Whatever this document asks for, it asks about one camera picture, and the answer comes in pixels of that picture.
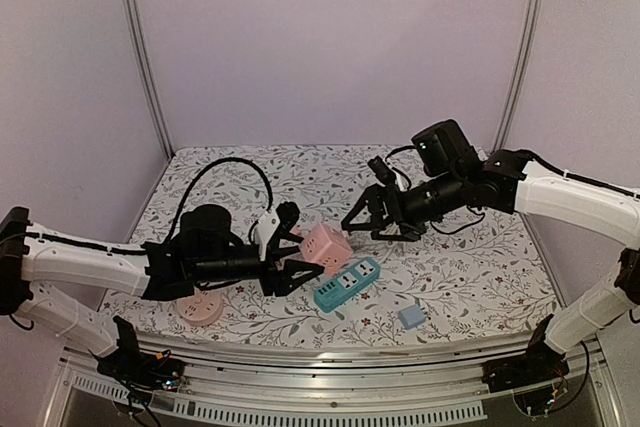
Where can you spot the aluminium frame post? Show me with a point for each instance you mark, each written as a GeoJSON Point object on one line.
{"type": "Point", "coordinates": [149, 87]}
{"type": "Point", "coordinates": [516, 83]}

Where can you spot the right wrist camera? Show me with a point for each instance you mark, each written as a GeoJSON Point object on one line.
{"type": "Point", "coordinates": [390, 179]}

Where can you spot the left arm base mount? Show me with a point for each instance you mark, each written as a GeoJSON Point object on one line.
{"type": "Point", "coordinates": [140, 373]}

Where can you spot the teal power strip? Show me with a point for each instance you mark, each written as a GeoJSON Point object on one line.
{"type": "Point", "coordinates": [346, 284]}

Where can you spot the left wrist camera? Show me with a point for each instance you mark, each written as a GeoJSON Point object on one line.
{"type": "Point", "coordinates": [265, 228]}

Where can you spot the right aluminium frame post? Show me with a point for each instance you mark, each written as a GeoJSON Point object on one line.
{"type": "Point", "coordinates": [516, 83]}

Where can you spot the round pink socket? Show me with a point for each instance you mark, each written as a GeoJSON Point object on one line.
{"type": "Point", "coordinates": [199, 312]}

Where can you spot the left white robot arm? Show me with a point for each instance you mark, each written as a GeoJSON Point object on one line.
{"type": "Point", "coordinates": [33, 257]}

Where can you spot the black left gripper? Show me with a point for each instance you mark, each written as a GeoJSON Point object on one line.
{"type": "Point", "coordinates": [280, 281]}

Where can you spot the small blue plug adapter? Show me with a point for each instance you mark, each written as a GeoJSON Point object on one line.
{"type": "Point", "coordinates": [411, 317]}

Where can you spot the floral table mat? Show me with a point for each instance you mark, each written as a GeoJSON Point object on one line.
{"type": "Point", "coordinates": [472, 278]}

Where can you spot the pink cube socket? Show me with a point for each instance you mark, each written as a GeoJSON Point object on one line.
{"type": "Point", "coordinates": [327, 247]}

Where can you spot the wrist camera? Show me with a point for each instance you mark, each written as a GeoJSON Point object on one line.
{"type": "Point", "coordinates": [265, 228]}
{"type": "Point", "coordinates": [390, 179]}

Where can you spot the aluminium front rail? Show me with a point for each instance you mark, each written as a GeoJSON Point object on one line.
{"type": "Point", "coordinates": [430, 385]}

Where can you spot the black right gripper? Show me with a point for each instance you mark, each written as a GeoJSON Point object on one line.
{"type": "Point", "coordinates": [390, 212]}

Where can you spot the left aluminium frame post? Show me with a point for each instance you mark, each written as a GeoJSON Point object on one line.
{"type": "Point", "coordinates": [149, 87]}

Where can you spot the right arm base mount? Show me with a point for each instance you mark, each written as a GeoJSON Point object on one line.
{"type": "Point", "coordinates": [539, 368]}

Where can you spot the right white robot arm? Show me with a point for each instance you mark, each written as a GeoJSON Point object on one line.
{"type": "Point", "coordinates": [512, 182]}

